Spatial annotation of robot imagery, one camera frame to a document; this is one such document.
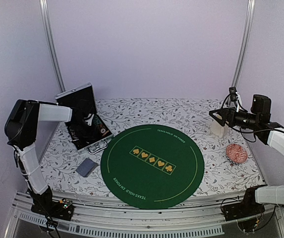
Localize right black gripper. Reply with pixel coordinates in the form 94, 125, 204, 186
210, 107, 260, 130

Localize aluminium poker chip case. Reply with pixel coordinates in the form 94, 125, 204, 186
55, 83, 113, 155

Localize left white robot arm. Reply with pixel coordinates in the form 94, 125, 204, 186
4, 99, 92, 195

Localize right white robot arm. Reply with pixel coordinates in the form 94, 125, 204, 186
209, 94, 284, 216

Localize green poker chip stack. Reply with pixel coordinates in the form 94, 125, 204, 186
92, 115, 105, 130

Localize cream ceramic mug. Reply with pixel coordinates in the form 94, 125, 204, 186
210, 120, 228, 138

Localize blue playing card deck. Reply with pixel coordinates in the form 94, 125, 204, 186
76, 158, 98, 178

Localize red patterned small bowl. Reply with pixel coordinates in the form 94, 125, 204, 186
226, 144, 248, 164

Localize floral patterned table cover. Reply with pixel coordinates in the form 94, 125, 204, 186
41, 99, 264, 198

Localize round green poker mat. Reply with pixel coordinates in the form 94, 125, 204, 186
101, 124, 205, 210

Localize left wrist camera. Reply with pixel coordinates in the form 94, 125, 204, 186
83, 114, 96, 126

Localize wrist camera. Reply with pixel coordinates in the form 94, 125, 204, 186
228, 87, 242, 108
83, 114, 96, 126

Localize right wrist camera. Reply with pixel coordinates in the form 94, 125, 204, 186
228, 87, 242, 108

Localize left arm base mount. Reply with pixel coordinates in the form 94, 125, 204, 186
31, 196, 74, 221

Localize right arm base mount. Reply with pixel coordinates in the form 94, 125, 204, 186
221, 195, 265, 221

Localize aluminium front rail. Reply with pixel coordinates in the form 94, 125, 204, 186
4, 192, 284, 238

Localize right aluminium frame post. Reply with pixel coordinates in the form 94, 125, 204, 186
231, 0, 255, 87

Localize aluminium frame post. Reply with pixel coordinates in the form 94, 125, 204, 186
231, 0, 255, 87
39, 0, 65, 92

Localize left aluminium frame post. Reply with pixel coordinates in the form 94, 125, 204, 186
39, 0, 65, 92

